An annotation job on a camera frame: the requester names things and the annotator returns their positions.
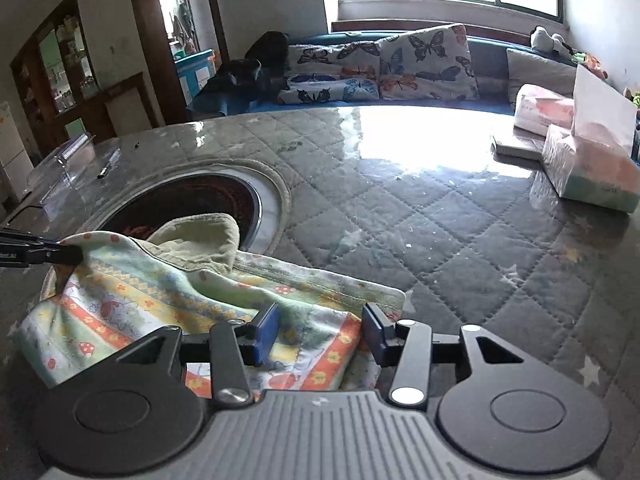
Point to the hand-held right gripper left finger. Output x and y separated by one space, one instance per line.
267 332

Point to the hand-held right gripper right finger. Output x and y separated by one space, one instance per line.
374 336

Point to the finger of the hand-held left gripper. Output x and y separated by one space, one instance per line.
45 254

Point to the pastel patterned baby garment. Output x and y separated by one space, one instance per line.
150 295

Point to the clear plastic container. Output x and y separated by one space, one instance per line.
60 165

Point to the white refrigerator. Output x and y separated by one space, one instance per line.
12 155

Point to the grey quilted table cover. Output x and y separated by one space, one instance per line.
425 240

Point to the dark pen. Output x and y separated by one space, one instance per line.
108 165

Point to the round built-in table stove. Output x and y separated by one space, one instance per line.
220 197

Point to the wooden glass-door cabinet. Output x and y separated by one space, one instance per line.
60 70

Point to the blue storage box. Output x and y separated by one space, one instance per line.
195 72

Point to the grey flat box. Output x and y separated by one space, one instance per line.
515 145

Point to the small butterfly print pillow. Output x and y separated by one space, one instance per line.
332 60
325 90

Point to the dark clothing pile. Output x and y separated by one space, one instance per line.
250 72

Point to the pastel tissue box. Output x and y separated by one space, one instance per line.
595 175

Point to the large butterfly print pillow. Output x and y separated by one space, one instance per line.
425 65

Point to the pink tissue pack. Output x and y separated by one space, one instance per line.
542 107

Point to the blue sofa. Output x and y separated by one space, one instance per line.
492 67

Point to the grey cushion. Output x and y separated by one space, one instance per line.
537 72

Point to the white tissue sheet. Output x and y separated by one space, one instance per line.
602 105

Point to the white plush toy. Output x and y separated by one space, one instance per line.
545 39

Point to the colourful toys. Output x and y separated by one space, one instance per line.
595 62

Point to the brown wooden door frame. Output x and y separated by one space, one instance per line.
150 35

